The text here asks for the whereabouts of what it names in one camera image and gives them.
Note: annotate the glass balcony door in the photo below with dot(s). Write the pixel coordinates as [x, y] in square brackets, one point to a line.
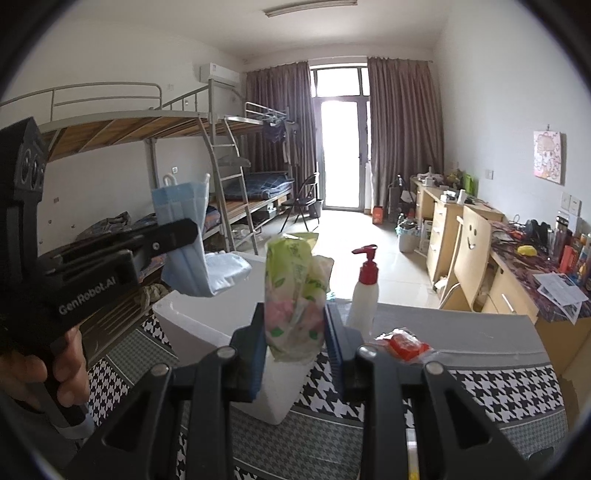
[340, 95]

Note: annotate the metal bunk bed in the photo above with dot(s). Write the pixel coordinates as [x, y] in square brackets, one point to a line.
[111, 143]

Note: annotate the person's left hand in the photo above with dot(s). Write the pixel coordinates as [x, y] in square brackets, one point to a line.
[69, 368]

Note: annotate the orange floor container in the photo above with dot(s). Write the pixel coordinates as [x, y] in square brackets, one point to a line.
[378, 215]

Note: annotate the left brown curtain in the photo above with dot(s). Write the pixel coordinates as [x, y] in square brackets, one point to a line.
[281, 97]

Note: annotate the green floral tissue pack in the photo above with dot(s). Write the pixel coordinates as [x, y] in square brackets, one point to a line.
[296, 285]

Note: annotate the white trash bin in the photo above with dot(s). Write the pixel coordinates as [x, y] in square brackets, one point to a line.
[409, 236]

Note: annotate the ceiling fluorescent lamp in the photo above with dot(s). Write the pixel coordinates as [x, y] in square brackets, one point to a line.
[303, 6]

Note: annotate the printed paper sheets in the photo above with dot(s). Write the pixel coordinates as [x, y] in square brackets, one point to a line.
[562, 292]

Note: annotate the long wooden desk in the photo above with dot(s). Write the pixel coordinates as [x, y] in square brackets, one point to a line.
[509, 286]

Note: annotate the wooden smiley face chair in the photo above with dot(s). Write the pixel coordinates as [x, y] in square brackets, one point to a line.
[469, 263]

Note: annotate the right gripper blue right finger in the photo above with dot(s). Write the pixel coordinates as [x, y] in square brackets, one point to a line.
[342, 344]

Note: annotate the red snack wrapper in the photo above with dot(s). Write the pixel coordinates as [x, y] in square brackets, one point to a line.
[404, 345]

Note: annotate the yellow object on desk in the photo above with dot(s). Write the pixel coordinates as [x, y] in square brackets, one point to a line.
[527, 251]

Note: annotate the houndstooth tablecloth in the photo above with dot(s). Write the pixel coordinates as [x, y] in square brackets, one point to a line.
[458, 434]

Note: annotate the brown curtain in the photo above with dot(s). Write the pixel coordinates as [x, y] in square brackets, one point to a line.
[281, 97]
[406, 122]

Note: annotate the blue face mask pack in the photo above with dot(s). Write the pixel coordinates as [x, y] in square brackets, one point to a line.
[181, 209]

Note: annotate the black folding chair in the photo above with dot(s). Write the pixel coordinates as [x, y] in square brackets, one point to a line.
[304, 203]

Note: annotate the right brown curtain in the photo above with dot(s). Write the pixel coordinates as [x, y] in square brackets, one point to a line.
[406, 122]

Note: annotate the pink cartoon wall picture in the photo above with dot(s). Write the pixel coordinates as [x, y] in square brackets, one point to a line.
[548, 156]

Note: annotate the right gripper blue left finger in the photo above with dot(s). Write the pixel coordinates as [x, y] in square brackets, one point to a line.
[249, 343]

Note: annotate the white air conditioner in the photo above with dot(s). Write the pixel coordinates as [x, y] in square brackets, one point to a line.
[214, 72]

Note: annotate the white styrofoam box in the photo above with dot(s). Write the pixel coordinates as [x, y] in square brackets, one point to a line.
[195, 327]

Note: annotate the white pump bottle red cap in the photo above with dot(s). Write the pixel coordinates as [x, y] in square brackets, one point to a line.
[366, 293]

